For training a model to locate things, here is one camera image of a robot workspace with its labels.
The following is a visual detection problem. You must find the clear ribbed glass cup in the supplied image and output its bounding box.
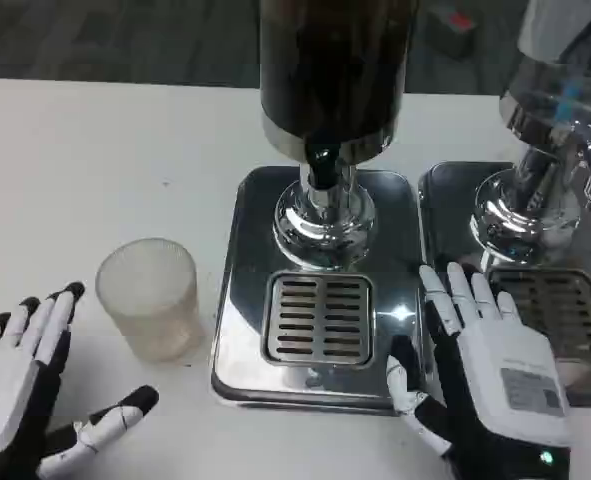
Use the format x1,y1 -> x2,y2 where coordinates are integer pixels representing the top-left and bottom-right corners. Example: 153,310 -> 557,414
94,238 -> 204,364

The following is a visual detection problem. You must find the black dispenser tap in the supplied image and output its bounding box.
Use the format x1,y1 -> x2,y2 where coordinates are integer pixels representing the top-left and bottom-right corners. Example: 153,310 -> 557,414
304,141 -> 342,191

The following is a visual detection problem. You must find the steel drip tray grid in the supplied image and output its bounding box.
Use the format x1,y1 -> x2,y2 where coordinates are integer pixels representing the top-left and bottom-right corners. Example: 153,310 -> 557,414
260,270 -> 378,368
484,267 -> 591,360

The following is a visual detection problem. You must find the dark drink dispenser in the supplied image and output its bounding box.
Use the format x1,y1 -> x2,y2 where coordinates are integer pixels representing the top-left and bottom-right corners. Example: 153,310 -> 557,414
209,0 -> 425,414

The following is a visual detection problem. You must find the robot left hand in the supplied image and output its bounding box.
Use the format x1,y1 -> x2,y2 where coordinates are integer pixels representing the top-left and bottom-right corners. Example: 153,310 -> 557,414
0,281 -> 160,480

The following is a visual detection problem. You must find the clear drink dispenser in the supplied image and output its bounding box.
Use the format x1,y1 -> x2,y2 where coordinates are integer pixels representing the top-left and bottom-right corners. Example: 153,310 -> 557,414
417,0 -> 591,407

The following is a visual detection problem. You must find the grey box with red label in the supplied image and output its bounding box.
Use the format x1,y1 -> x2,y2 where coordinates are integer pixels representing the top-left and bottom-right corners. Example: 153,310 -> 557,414
421,0 -> 482,57

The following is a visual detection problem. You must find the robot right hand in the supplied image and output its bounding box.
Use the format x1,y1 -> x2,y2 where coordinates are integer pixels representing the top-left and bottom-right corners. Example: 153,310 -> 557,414
385,260 -> 574,480

